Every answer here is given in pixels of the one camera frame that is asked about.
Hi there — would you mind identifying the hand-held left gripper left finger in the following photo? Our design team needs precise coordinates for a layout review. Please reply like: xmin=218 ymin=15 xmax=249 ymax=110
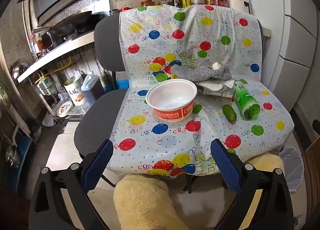
xmin=29 ymin=139 xmax=114 ymax=230

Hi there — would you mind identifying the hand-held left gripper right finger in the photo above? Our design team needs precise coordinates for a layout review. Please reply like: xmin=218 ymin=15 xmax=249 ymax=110
xmin=210 ymin=138 xmax=300 ymax=230

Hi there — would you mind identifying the person's right leg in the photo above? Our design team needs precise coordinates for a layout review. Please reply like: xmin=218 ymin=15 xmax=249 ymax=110
xmin=244 ymin=153 xmax=285 ymax=188

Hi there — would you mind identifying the person's leg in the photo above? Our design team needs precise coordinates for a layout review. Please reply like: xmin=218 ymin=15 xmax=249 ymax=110
xmin=244 ymin=153 xmax=285 ymax=188
xmin=113 ymin=174 xmax=191 ymax=230

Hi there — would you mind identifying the small green cucumber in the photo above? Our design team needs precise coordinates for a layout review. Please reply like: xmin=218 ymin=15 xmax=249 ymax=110
xmin=222 ymin=104 xmax=237 ymax=124

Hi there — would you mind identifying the person's left leg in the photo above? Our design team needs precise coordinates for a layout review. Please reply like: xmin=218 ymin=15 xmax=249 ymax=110
xmin=113 ymin=174 xmax=191 ymax=230

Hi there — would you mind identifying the clear plastic film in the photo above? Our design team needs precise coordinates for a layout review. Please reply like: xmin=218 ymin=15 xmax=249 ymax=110
xmin=195 ymin=93 xmax=233 ymax=119

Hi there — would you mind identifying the bin with white bag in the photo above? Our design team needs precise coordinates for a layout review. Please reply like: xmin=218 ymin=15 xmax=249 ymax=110
xmin=277 ymin=146 xmax=305 ymax=195

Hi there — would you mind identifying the printed round tin lid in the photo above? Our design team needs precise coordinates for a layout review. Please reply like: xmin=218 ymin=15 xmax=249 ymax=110
xmin=56 ymin=100 xmax=74 ymax=117

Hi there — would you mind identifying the green plastic drink bottle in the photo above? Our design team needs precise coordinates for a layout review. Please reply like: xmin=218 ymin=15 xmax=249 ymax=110
xmin=232 ymin=79 xmax=261 ymax=121

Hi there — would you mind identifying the orange white instant noodle bowl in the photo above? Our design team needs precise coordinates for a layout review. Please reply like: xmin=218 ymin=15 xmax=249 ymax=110
xmin=146 ymin=79 xmax=198 ymax=122

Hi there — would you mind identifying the crushed white carton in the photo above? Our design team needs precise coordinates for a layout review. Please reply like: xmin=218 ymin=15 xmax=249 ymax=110
xmin=196 ymin=79 xmax=237 ymax=99

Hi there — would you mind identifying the blue cap oil jug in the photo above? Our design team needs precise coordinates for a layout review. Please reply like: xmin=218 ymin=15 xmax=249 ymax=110
xmin=80 ymin=71 xmax=105 ymax=106

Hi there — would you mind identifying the white paper tub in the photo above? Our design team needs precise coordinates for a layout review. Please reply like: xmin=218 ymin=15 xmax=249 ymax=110
xmin=63 ymin=74 xmax=87 ymax=106

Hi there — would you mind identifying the blue plastic bin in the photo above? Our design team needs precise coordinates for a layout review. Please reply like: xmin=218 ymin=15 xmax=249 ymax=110
xmin=116 ymin=79 xmax=130 ymax=90

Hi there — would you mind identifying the metal pot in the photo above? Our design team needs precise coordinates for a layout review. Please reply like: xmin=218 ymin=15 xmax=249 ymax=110
xmin=5 ymin=144 xmax=21 ymax=169

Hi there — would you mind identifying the gas meter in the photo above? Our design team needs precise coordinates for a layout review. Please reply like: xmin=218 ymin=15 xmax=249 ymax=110
xmin=37 ymin=75 xmax=57 ymax=96

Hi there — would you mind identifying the grey sock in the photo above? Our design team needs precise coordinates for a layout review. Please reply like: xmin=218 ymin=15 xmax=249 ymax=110
xmin=171 ymin=64 xmax=232 ymax=82

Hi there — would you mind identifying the kitchen counter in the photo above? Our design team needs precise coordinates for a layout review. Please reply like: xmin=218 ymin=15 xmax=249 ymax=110
xmin=17 ymin=30 xmax=96 ymax=83

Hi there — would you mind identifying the metal pan lid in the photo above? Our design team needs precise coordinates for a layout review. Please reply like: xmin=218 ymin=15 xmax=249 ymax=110
xmin=12 ymin=59 xmax=32 ymax=86

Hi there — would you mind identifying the balloon print plastic tablecloth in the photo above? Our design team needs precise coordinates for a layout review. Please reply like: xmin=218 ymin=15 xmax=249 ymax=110
xmin=107 ymin=5 xmax=295 ymax=178

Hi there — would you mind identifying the dark grey office chair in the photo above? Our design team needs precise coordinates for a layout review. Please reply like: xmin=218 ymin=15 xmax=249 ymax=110
xmin=74 ymin=15 xmax=265 ymax=193

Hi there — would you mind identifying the white refrigerator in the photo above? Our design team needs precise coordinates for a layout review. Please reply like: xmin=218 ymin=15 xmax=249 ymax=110
xmin=237 ymin=0 xmax=320 ymax=121

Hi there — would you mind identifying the black wok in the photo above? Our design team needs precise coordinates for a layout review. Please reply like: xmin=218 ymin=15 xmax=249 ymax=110
xmin=49 ymin=10 xmax=93 ymax=37

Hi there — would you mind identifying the yellow gas hose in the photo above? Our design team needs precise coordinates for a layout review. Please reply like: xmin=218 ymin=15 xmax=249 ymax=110
xmin=35 ymin=57 xmax=76 ymax=81

